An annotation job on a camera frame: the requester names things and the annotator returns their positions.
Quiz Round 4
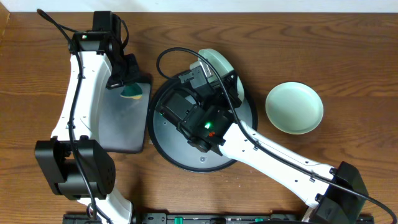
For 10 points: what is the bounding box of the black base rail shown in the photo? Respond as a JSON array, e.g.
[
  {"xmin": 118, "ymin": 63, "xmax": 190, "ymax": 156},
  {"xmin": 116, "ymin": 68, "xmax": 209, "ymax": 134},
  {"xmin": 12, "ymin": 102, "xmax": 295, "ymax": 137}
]
[{"xmin": 62, "ymin": 213, "xmax": 375, "ymax": 224}]

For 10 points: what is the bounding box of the green yellow sponge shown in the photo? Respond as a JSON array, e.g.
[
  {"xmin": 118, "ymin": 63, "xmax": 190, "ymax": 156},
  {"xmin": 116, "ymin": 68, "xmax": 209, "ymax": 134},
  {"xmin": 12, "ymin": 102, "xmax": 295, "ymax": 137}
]
[{"xmin": 120, "ymin": 83, "xmax": 143, "ymax": 100}]

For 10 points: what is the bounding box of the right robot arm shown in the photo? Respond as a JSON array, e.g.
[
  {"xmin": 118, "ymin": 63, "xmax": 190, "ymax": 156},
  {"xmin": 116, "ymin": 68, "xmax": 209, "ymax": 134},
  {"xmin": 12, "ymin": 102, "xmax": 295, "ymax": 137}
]
[{"xmin": 149, "ymin": 66, "xmax": 368, "ymax": 223}]

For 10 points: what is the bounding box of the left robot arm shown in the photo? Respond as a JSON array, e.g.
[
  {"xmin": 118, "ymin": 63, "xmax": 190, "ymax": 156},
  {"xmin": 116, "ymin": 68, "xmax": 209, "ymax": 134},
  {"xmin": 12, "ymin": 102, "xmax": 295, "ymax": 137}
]
[{"xmin": 34, "ymin": 11, "xmax": 150, "ymax": 223}]

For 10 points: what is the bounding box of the mint green plate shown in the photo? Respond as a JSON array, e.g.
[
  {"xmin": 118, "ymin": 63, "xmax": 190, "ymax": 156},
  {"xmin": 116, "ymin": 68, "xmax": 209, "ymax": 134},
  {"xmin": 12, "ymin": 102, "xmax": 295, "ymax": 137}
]
[
  {"xmin": 265, "ymin": 82, "xmax": 324, "ymax": 134},
  {"xmin": 198, "ymin": 49, "xmax": 244, "ymax": 101}
]

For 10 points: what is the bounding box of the black round tray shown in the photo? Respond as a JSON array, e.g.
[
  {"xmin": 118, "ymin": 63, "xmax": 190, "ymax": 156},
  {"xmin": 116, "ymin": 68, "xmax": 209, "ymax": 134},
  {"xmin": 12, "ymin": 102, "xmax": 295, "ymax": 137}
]
[{"xmin": 146, "ymin": 70, "xmax": 259, "ymax": 174}]

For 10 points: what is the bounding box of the black rectangular tray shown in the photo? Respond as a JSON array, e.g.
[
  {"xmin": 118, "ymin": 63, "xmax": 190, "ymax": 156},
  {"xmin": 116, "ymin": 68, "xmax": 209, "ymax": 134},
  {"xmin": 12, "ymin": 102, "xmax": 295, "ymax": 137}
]
[{"xmin": 99, "ymin": 77, "xmax": 152, "ymax": 154}]

